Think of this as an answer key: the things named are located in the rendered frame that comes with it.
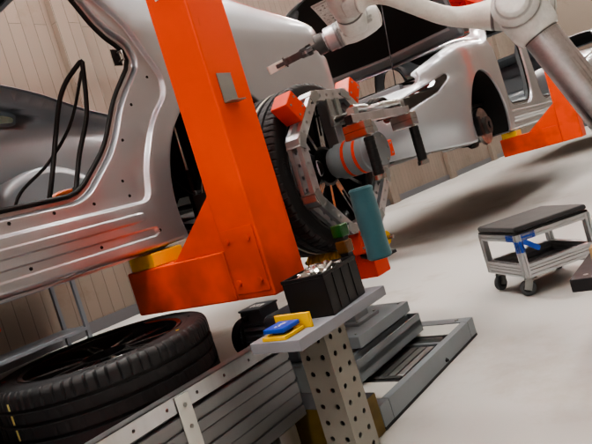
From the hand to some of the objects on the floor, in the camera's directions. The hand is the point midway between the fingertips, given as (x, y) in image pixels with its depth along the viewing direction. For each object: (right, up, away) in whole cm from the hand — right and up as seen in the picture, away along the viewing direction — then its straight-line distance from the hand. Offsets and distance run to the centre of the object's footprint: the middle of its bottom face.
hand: (277, 66), depth 215 cm
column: (+26, -126, -54) cm, 140 cm away
